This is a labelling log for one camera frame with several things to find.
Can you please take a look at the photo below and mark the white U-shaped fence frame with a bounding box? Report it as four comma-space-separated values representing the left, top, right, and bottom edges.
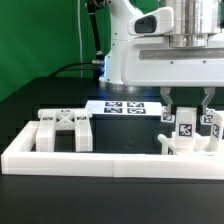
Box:
1, 121, 224, 180

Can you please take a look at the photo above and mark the white tag sheet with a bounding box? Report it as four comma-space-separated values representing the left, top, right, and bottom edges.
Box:
85, 100, 162, 116

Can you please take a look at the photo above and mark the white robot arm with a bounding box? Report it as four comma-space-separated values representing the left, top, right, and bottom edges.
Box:
86, 0, 224, 107

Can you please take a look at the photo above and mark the white thin cable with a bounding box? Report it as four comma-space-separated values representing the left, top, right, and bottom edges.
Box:
77, 0, 84, 79

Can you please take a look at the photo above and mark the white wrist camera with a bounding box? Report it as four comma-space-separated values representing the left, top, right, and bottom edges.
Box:
127, 7, 174, 36

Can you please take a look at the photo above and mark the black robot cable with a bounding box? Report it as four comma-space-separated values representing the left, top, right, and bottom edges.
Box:
49, 61, 105, 78

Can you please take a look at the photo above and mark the white chair back part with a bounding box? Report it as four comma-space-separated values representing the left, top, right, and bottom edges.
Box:
36, 108, 93, 152

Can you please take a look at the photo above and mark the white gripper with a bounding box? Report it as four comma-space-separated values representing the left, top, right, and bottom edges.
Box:
121, 35, 224, 115

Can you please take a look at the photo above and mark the white chair seat part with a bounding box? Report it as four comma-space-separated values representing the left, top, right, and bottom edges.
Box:
158, 132, 224, 156

